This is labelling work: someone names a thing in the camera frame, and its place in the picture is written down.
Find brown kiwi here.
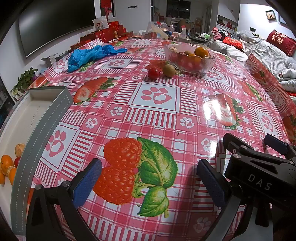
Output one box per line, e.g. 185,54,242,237
162,64,176,77

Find open cardboard box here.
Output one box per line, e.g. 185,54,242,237
40,54,63,67

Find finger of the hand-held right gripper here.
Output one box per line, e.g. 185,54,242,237
264,134,296,161
223,133,255,157

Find green potted plant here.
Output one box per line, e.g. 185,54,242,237
11,67,38,95

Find red cushion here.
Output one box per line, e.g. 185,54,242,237
266,30,296,57

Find white tray box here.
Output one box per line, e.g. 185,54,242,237
0,86,74,234

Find stack of red gift boxes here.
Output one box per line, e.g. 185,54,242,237
70,20,134,51

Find grey sofa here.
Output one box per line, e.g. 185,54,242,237
209,30,296,98

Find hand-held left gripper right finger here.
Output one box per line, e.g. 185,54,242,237
196,159,272,241

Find glass bowl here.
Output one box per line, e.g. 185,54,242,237
164,44,216,75

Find black television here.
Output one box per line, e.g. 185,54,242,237
18,0,96,58

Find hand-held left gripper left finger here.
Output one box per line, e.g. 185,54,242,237
25,158,103,241

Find white paper bag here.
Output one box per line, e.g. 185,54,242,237
92,17,109,30

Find walnut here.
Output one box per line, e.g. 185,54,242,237
14,144,25,157

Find wide wall painting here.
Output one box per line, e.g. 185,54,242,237
217,15,238,29

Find clear plastic bag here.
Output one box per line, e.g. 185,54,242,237
147,21,169,39

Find blue plastic gloves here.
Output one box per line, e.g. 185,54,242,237
67,44,128,73

